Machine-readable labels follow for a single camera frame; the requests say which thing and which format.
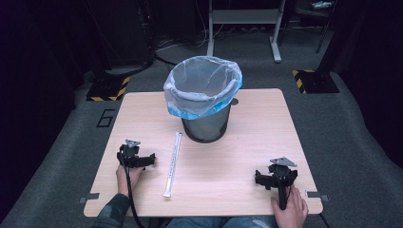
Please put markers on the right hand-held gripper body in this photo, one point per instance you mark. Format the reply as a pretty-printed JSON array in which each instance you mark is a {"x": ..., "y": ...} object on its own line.
[{"x": 282, "y": 175}]

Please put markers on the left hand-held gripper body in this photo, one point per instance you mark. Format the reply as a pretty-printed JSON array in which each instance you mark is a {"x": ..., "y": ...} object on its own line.
[{"x": 128, "y": 153}]

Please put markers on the clear plastic tube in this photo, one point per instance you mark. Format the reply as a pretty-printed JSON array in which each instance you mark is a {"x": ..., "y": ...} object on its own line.
[{"x": 173, "y": 164}]

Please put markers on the dark mesh trash can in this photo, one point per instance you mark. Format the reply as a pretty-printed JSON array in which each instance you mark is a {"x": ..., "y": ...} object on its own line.
[{"x": 207, "y": 128}]

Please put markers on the white and blue bin liner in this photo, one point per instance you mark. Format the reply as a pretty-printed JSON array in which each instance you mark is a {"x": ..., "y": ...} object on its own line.
[{"x": 202, "y": 79}]

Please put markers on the person's left hand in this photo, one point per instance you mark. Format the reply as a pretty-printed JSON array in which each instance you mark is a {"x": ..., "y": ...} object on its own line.
[{"x": 123, "y": 180}]

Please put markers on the person's right hand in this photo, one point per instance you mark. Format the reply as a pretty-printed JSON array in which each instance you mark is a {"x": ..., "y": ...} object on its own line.
[{"x": 293, "y": 209}]

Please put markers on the grey tape strip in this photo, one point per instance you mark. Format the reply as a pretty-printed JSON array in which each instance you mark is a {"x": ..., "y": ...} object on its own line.
[
  {"x": 316, "y": 195},
  {"x": 90, "y": 197}
]

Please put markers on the person's legs in jeans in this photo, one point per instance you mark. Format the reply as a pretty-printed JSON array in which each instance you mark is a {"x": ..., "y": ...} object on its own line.
[{"x": 221, "y": 222}]

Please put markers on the black curved stand base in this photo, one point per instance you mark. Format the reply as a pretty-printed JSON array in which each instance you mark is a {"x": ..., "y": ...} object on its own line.
[{"x": 133, "y": 68}]

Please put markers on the black yellow striped base plate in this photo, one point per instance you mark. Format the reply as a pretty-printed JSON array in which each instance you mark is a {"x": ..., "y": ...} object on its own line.
[
  {"x": 316, "y": 82},
  {"x": 107, "y": 90}
]

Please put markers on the black stand post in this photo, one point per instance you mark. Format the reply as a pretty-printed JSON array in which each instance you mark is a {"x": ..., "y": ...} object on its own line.
[{"x": 332, "y": 38}]

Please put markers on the white metal desk frame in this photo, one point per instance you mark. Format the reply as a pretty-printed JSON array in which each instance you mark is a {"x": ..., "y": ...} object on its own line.
[{"x": 244, "y": 15}]

